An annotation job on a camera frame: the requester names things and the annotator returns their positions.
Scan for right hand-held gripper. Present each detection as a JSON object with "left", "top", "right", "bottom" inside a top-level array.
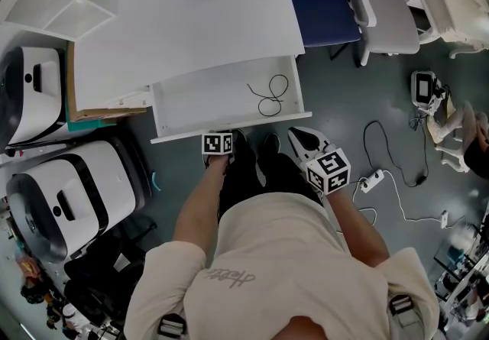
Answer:
[{"left": 287, "top": 126, "right": 351, "bottom": 195}]

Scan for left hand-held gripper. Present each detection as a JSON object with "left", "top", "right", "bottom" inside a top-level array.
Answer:
[{"left": 201, "top": 132, "right": 235, "bottom": 157}]

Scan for white desk drawer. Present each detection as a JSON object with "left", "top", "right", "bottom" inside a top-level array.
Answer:
[{"left": 150, "top": 54, "right": 313, "bottom": 144}]

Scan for person's right forearm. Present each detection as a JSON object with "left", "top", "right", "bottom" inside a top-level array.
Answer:
[{"left": 322, "top": 182, "right": 390, "bottom": 267}]

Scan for person's left forearm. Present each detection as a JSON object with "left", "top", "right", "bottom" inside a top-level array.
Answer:
[{"left": 172, "top": 153, "right": 232, "bottom": 255}]

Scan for white desk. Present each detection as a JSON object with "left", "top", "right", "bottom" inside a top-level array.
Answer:
[{"left": 72, "top": 0, "right": 306, "bottom": 112}]

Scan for person's left black shoe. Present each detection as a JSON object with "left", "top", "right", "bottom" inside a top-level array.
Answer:
[{"left": 228, "top": 128, "right": 250, "bottom": 153}]

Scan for person's black shoe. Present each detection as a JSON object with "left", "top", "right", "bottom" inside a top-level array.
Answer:
[
  {"left": 263, "top": 133, "right": 283, "bottom": 158},
  {"left": 228, "top": 128, "right": 250, "bottom": 153}
]

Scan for white power strip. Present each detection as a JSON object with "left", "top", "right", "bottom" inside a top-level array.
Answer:
[{"left": 358, "top": 169, "right": 385, "bottom": 194}]

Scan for person's black trousers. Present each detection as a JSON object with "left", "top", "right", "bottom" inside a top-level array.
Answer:
[{"left": 216, "top": 139, "right": 325, "bottom": 219}]

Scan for person's right black shoe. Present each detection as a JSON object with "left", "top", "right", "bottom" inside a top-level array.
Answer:
[{"left": 263, "top": 133, "right": 283, "bottom": 158}]

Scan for person's beige shirt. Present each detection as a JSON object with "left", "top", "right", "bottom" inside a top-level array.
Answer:
[{"left": 124, "top": 192, "right": 441, "bottom": 340}]

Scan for small white floor device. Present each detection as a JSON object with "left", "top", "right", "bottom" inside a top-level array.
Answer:
[{"left": 410, "top": 70, "right": 445, "bottom": 108}]

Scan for teal mat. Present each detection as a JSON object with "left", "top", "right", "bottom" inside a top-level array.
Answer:
[{"left": 67, "top": 116, "right": 118, "bottom": 134}]

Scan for white carved stool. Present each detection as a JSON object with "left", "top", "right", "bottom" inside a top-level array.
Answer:
[{"left": 427, "top": 100, "right": 481, "bottom": 173}]

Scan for brown cardboard box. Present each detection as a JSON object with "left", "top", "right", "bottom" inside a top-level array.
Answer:
[{"left": 65, "top": 40, "right": 148, "bottom": 124}]

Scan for white and black appliance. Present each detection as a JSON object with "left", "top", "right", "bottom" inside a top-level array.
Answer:
[
  {"left": 0, "top": 46, "right": 68, "bottom": 149},
  {"left": 5, "top": 138, "right": 152, "bottom": 265}
]

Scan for grey office chair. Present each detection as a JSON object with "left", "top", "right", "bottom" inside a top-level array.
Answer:
[{"left": 338, "top": 0, "right": 440, "bottom": 67}]

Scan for glass side table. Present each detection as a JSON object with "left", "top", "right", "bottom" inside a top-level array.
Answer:
[{"left": 433, "top": 208, "right": 489, "bottom": 326}]

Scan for white carved furniture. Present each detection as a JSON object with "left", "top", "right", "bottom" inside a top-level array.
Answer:
[{"left": 419, "top": 0, "right": 489, "bottom": 60}]

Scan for black floor cable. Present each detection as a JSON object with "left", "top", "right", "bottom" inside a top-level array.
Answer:
[{"left": 362, "top": 120, "right": 429, "bottom": 188}]

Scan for thin black cable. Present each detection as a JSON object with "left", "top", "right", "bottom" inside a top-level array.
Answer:
[{"left": 246, "top": 73, "right": 290, "bottom": 118}]

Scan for white power cable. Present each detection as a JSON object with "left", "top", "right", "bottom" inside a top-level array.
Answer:
[{"left": 350, "top": 170, "right": 446, "bottom": 237}]

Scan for grey harness strap buckle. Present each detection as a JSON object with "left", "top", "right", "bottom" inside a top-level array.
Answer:
[
  {"left": 158, "top": 313, "right": 189, "bottom": 340},
  {"left": 388, "top": 294, "right": 416, "bottom": 340}
]

